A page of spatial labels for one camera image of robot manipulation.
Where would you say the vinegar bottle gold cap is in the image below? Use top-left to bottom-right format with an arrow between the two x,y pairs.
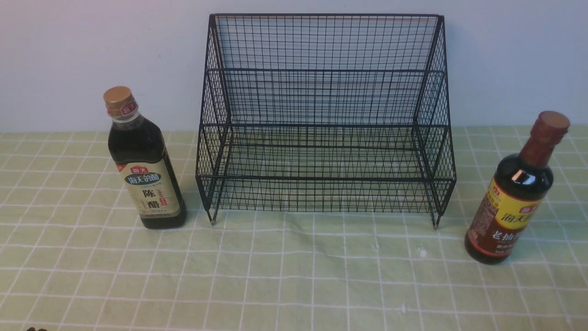
103,86 -> 187,229

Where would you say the soy sauce bottle red cap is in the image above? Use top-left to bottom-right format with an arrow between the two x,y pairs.
464,111 -> 571,265

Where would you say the green checkered tablecloth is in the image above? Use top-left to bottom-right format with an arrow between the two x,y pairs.
0,126 -> 588,331

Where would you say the black wire mesh rack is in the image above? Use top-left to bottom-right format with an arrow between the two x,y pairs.
195,13 -> 457,228

